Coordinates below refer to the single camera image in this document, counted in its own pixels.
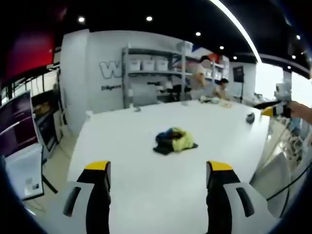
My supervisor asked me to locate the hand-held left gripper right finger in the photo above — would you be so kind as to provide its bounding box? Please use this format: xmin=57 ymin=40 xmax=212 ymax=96
xmin=206 ymin=160 xmax=281 ymax=234

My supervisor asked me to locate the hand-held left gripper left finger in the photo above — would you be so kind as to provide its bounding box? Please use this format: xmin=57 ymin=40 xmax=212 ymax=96
xmin=47 ymin=160 xmax=112 ymax=234

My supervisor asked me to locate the yellow blue black garment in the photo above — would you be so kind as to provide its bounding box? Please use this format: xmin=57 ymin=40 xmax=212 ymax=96
xmin=153 ymin=126 xmax=199 ymax=156

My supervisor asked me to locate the black sign on stand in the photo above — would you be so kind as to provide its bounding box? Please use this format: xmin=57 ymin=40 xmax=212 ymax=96
xmin=233 ymin=65 xmax=246 ymax=103

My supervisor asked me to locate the pile of small items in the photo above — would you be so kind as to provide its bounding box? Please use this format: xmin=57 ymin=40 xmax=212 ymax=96
xmin=199 ymin=96 xmax=220 ymax=103

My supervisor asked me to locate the long ceiling light strip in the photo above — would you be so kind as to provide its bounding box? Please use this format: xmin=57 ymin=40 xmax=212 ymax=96
xmin=214 ymin=0 xmax=262 ymax=64

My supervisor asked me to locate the white cabinet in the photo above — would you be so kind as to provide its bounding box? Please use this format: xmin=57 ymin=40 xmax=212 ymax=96
xmin=4 ymin=143 xmax=45 ymax=201

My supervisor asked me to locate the black display kiosk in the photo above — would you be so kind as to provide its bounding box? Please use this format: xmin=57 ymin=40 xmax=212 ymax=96
xmin=31 ymin=89 xmax=62 ymax=153

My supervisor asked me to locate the large dark display screen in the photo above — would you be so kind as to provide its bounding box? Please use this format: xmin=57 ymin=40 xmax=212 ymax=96
xmin=0 ymin=89 xmax=42 ymax=158

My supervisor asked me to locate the grey office chair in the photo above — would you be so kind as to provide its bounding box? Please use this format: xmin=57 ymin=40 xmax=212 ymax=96
xmin=131 ymin=84 xmax=158 ymax=106

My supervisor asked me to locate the white storage box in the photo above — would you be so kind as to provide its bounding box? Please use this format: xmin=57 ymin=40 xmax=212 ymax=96
xmin=142 ymin=59 xmax=155 ymax=72
xmin=156 ymin=58 xmax=169 ymax=72
xmin=128 ymin=59 xmax=141 ymax=71

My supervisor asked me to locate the grey metal shelving rack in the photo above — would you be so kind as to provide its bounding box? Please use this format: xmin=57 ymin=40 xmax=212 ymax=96
xmin=121 ymin=41 xmax=194 ymax=109

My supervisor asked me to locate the black cable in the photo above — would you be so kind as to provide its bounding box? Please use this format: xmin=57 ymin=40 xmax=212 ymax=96
xmin=265 ymin=162 xmax=312 ymax=203

